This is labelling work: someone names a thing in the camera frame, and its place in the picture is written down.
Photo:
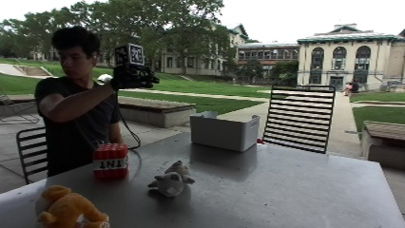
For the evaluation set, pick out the orange plush toy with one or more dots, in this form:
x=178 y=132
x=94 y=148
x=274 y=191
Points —
x=69 y=209

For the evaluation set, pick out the white plastic bin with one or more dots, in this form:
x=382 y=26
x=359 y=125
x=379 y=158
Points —
x=222 y=133

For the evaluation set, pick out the grey plush toy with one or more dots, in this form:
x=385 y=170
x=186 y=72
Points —
x=172 y=180

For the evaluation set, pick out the red block plush toy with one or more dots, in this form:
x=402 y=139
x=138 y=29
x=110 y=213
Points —
x=110 y=161

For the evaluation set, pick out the the person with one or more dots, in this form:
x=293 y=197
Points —
x=77 y=104

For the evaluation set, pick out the small red object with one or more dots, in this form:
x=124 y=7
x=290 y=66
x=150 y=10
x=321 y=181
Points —
x=260 y=141

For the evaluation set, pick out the white marker cube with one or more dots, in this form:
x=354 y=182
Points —
x=129 y=54

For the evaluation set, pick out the metal lounge chair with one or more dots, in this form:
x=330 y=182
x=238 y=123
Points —
x=14 y=110

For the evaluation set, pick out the black slatted metal chair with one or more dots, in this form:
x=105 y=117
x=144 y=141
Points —
x=32 y=154
x=300 y=117

